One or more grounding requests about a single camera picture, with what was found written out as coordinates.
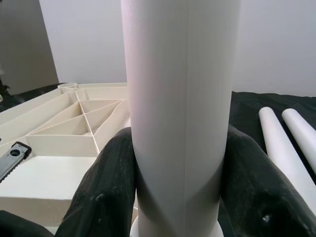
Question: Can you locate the white plastic table leg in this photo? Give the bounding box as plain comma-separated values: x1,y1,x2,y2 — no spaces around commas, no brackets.
120,0,241,237
281,108,316,168
258,107,316,208

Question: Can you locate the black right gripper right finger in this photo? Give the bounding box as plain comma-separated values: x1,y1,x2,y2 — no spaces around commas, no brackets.
218,124,316,237

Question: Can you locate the black padded bed cover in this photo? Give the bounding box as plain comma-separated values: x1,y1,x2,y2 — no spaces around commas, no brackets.
0,82,316,237

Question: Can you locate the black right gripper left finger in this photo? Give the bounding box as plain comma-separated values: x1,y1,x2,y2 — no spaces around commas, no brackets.
55,127,140,237

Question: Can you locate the white plastic table top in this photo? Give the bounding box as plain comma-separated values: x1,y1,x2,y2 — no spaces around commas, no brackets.
0,82,224,237

